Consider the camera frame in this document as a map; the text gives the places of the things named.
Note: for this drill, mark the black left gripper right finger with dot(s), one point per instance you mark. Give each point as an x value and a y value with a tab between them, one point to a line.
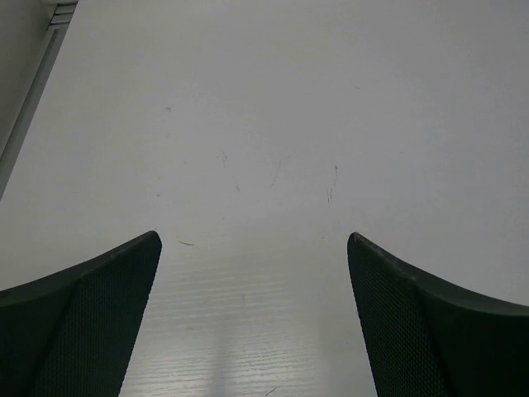
425	336

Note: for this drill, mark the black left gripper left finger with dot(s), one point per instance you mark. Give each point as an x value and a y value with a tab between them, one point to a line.
72	333

